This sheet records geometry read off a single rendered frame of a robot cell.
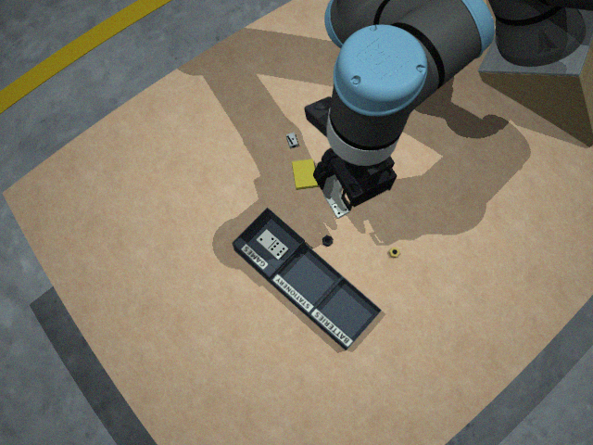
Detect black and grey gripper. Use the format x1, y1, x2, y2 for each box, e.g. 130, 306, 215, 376
313, 147, 397, 211

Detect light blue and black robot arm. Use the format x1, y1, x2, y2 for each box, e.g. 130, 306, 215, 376
304, 0, 593, 166

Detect dark grey rack of bins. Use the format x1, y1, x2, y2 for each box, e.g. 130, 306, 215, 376
232, 208, 378, 350

